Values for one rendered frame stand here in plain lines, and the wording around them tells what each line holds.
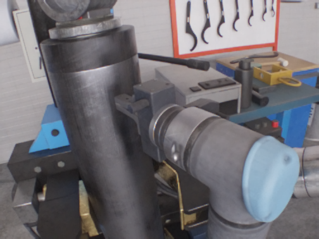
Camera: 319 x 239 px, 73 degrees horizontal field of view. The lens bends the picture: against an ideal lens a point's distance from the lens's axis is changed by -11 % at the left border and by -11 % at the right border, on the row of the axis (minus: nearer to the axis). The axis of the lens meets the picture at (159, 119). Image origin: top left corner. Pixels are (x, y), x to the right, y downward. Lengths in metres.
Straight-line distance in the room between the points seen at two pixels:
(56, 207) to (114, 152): 0.32
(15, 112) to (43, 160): 2.01
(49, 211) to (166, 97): 0.55
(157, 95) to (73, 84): 0.20
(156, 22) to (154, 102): 2.32
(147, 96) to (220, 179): 0.16
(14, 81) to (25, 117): 0.42
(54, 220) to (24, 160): 0.27
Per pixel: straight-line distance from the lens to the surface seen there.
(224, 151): 0.27
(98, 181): 0.62
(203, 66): 0.62
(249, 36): 3.18
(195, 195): 0.72
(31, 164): 0.92
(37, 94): 2.75
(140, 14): 2.61
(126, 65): 0.51
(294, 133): 2.45
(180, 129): 0.31
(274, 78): 1.34
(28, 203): 0.86
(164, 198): 1.25
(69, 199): 0.80
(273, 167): 0.26
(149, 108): 0.37
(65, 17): 0.52
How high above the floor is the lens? 1.53
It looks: 28 degrees down
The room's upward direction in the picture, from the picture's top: 6 degrees counter-clockwise
